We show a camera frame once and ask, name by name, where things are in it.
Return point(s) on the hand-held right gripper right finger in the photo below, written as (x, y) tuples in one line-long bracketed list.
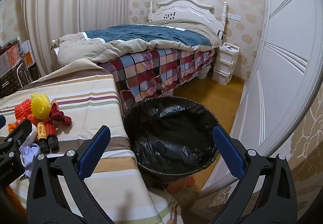
[(229, 151)]

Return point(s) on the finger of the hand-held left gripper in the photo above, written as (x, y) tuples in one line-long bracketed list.
[(21, 129), (2, 122)]

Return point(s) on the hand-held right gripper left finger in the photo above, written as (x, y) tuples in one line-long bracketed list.
[(93, 151)]

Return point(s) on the orange plastic wrapper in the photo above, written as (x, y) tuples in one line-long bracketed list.
[(13, 128)]

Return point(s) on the orange foam fruit net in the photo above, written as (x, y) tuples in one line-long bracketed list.
[(22, 110)]

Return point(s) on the small brown glass bottle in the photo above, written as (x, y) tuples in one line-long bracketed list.
[(53, 138), (43, 135)]

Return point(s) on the white paper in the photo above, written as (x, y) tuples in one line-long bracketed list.
[(30, 153)]

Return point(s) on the red ribbon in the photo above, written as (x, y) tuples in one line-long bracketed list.
[(59, 115)]

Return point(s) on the black trash bin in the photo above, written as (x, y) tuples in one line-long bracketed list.
[(171, 138)]

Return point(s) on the dark patterned storage box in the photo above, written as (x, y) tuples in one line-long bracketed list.
[(12, 82)]

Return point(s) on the striped tablecloth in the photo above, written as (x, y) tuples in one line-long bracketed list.
[(96, 103)]

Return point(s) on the cardboard box with orange print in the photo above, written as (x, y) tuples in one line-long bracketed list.
[(10, 60)]

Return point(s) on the white and orange box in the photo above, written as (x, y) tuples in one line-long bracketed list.
[(27, 54)]

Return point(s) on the small white bin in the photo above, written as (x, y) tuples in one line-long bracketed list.
[(204, 72)]

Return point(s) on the white plastic drawer unit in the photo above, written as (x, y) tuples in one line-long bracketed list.
[(223, 62)]

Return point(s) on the plaid bedsheet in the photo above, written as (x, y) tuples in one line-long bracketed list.
[(156, 70)]

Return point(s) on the white papers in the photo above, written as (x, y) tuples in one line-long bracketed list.
[(230, 47)]

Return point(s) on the white wardrobe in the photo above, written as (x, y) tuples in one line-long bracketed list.
[(282, 50)]

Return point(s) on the bed with plaid sheet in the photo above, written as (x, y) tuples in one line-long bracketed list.
[(151, 35)]

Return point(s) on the beige striped curtain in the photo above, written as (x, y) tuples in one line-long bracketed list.
[(75, 7)]

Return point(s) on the white wall sockets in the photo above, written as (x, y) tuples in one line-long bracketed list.
[(234, 16)]

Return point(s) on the white wooden bed frame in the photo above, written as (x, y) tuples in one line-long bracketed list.
[(186, 12)]

